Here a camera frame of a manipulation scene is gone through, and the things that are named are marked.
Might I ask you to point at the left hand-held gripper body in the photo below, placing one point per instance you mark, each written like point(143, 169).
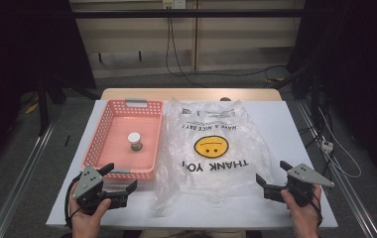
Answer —
point(89, 181)

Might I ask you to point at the yellow floor tape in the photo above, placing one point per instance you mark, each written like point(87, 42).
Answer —
point(276, 79)
point(32, 108)

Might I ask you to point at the black curtain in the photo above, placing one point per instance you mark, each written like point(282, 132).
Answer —
point(358, 66)
point(18, 49)

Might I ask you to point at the person's left hand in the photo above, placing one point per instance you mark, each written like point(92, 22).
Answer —
point(85, 221)

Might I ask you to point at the person's right hand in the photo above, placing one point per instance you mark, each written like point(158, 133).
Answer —
point(304, 218)

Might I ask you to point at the aluminium floor rail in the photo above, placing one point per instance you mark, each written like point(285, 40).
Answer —
point(348, 190)
point(18, 186)

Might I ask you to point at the white power strip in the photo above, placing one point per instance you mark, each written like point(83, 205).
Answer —
point(327, 145)

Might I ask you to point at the wooden wall strip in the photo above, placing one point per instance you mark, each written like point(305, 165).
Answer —
point(195, 36)

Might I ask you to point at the black horizontal bar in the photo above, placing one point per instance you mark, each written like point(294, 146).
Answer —
point(193, 13)

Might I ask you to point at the clear printed plastic bag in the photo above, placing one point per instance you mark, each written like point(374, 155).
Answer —
point(209, 185)

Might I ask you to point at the white wall socket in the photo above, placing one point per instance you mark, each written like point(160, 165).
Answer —
point(174, 3)

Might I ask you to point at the pink plastic basket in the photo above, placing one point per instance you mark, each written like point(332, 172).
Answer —
point(123, 124)

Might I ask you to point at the small dark round object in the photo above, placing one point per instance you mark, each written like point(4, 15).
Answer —
point(225, 98)

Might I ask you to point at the black metal stand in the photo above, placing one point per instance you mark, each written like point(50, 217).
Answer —
point(43, 105)

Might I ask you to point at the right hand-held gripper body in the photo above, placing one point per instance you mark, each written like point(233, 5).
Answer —
point(304, 181)

